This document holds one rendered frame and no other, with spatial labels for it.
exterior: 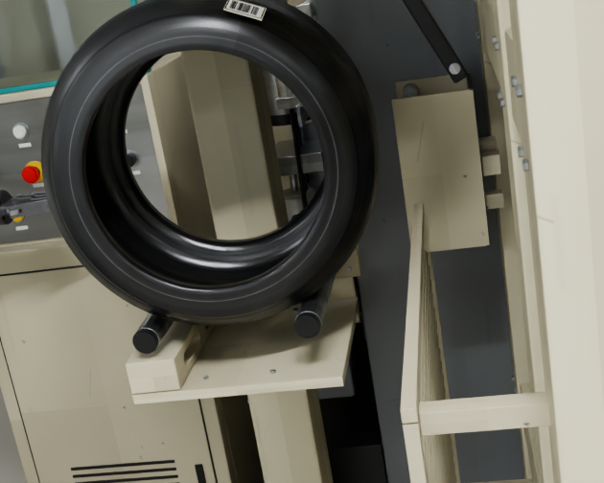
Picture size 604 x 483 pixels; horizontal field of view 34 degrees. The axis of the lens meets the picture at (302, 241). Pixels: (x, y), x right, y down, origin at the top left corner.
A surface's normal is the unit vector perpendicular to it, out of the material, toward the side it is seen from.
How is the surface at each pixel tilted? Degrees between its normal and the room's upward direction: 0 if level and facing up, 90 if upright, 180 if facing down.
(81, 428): 90
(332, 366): 0
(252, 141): 90
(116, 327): 90
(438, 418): 90
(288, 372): 0
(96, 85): 80
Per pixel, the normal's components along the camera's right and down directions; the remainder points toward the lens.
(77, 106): -0.22, 0.18
